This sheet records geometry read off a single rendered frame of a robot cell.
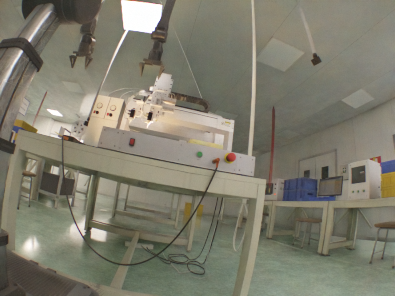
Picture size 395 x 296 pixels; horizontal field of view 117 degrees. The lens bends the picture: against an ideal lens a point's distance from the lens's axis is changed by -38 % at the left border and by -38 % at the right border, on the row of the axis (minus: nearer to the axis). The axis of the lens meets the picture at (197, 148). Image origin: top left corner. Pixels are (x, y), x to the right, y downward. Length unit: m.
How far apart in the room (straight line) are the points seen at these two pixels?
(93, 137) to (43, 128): 8.69
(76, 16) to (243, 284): 1.14
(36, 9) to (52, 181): 3.04
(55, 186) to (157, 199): 5.56
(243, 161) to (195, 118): 0.58
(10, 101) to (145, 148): 0.57
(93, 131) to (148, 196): 6.97
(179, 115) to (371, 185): 2.46
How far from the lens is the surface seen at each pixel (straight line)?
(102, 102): 1.48
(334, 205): 2.78
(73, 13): 0.56
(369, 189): 2.76
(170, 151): 0.82
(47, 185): 3.47
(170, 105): 1.25
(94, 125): 1.43
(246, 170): 0.91
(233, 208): 8.97
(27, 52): 0.49
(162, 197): 8.24
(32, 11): 0.61
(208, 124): 1.36
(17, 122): 4.46
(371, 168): 2.85
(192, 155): 0.83
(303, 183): 3.55
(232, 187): 0.82
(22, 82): 0.50
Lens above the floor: 0.62
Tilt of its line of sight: 15 degrees up
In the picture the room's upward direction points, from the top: 9 degrees clockwise
